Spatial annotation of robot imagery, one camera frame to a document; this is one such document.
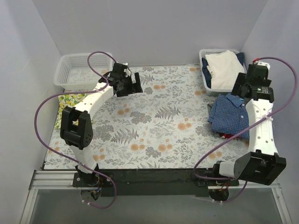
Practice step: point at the white folded shirt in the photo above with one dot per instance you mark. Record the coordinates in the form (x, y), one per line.
(222, 70)

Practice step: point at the floral patterned table mat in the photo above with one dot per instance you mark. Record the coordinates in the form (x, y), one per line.
(164, 127)

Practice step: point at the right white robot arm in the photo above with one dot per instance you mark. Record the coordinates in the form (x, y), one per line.
(261, 164)

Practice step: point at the blue checkered long sleeve shirt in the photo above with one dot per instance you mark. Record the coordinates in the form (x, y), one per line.
(228, 115)

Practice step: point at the red black plaid shirt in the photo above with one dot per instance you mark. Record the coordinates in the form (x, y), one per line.
(225, 136)

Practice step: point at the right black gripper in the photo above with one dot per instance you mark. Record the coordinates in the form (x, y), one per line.
(241, 85)

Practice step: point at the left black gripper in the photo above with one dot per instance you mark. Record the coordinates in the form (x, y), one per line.
(130, 86)

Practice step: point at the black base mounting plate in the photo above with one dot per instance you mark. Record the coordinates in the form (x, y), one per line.
(165, 182)

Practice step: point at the aluminium frame rail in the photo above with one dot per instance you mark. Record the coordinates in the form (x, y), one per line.
(52, 179)

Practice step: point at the lemon print folded cloth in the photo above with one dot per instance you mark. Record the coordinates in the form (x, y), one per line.
(69, 100)

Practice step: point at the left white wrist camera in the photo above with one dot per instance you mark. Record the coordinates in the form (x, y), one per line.
(127, 69)

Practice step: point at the left white plastic basket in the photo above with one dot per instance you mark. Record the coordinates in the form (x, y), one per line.
(73, 72)

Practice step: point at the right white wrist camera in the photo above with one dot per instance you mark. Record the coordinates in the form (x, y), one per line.
(258, 61)

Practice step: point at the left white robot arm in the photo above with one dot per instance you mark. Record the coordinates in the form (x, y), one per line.
(76, 123)

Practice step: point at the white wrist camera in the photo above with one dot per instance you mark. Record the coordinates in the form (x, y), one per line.
(127, 69)
(258, 61)

